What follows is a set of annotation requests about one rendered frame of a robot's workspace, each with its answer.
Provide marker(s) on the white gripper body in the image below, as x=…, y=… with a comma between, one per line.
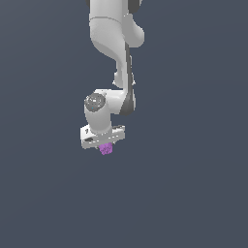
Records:
x=102, y=137

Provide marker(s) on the small purple object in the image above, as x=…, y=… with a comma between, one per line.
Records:
x=105, y=149

